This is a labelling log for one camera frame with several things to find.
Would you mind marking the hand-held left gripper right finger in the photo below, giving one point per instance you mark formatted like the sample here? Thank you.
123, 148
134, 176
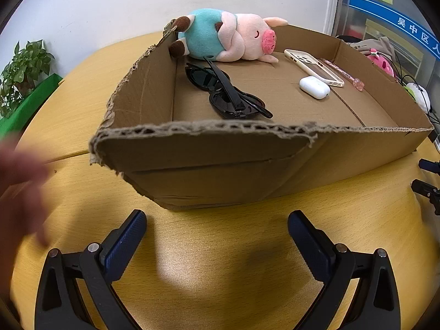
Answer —
307, 240

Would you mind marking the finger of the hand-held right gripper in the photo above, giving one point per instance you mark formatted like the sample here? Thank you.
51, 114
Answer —
431, 166
428, 192

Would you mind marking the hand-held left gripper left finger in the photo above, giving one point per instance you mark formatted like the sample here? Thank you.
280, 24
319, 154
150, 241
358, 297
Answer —
125, 240

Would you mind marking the pink pen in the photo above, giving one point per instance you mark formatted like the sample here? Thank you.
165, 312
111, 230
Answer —
358, 84

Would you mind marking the torn cardboard box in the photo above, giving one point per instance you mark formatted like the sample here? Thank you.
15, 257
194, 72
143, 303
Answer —
223, 165

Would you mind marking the white earbuds case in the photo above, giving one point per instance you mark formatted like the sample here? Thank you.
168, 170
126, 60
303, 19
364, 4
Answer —
314, 87

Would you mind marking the black sunglasses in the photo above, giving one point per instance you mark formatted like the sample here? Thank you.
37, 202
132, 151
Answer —
202, 77

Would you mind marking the person's right hand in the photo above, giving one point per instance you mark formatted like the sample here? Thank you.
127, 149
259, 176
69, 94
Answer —
17, 182

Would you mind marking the pink plush toy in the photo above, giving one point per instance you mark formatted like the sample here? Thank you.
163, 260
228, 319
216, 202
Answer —
381, 63

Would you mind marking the beige cloth bag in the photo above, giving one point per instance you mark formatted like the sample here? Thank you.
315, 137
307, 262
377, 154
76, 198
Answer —
374, 45

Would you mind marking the black bag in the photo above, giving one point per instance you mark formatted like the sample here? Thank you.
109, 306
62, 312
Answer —
345, 38

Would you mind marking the blue banner sign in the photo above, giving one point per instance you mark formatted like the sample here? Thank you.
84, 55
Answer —
378, 8

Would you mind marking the cream phone case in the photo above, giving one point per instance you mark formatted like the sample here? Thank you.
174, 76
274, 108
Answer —
298, 56

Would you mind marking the green planter box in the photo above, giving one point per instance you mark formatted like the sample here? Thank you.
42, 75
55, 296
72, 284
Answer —
37, 91

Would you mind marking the green potted plant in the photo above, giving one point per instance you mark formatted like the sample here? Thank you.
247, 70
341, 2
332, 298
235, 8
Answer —
24, 65

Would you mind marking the pink and teal plush pig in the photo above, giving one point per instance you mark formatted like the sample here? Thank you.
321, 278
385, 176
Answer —
240, 37

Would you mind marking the grey door frame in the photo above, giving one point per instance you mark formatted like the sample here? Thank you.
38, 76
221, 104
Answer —
333, 3

